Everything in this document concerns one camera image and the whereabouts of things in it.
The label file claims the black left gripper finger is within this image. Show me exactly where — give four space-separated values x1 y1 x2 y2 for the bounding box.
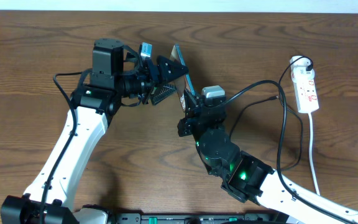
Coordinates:
157 55 189 84
150 83 177 105

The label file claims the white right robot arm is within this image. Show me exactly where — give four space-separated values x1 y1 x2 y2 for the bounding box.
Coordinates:
178 91 358 223

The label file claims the white usb wall charger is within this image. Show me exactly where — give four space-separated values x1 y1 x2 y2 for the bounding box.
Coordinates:
290 55 314 79

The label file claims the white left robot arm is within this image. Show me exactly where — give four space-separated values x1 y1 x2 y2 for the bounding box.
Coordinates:
0 39 188 223

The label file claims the white power strip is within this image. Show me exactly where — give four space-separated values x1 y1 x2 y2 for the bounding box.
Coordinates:
291 67 319 114

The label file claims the white power strip cord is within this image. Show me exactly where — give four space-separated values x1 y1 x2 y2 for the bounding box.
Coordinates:
307 112 321 196

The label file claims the black usb charging cable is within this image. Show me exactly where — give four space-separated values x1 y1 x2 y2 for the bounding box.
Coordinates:
229 55 314 172

